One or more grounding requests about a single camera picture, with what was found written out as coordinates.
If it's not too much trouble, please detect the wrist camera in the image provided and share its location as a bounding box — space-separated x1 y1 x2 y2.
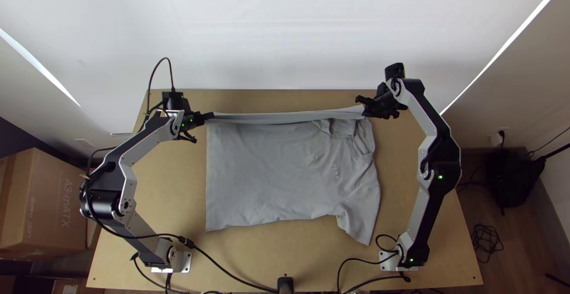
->
384 62 406 81
161 90 186 111

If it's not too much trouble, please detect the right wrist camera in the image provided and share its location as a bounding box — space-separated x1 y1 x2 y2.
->
384 62 406 81

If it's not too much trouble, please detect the white wall socket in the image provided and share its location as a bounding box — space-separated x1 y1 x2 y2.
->
489 129 509 148

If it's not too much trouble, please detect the grey t-shirt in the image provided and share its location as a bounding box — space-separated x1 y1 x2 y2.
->
204 105 382 246

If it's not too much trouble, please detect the brown cardboard box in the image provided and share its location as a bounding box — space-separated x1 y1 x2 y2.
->
0 147 88 260

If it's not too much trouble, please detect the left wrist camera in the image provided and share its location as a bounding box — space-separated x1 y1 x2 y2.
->
161 90 186 111

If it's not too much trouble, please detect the coiled black cable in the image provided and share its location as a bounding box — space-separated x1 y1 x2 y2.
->
470 224 505 253

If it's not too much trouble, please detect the black bag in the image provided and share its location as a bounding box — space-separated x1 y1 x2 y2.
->
485 149 547 210

